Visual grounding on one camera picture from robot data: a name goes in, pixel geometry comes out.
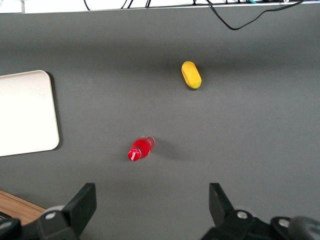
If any yellow sponge toy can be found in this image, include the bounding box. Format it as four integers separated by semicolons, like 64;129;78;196
181;60;203;90

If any wooden two-drawer cabinet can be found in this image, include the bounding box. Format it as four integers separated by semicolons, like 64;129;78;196
0;189;47;226

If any beige rectangular tray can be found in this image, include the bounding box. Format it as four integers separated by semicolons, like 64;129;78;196
0;69;61;158

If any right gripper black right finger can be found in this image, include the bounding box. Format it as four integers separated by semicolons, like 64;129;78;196
199;182;273;240

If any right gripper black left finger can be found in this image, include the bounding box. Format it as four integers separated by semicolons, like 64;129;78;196
36;182;97;240

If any small red soda bottle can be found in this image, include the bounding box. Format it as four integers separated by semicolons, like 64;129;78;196
127;135;156;163

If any black cable looping onto table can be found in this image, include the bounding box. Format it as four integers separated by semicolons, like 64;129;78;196
205;0;307;31

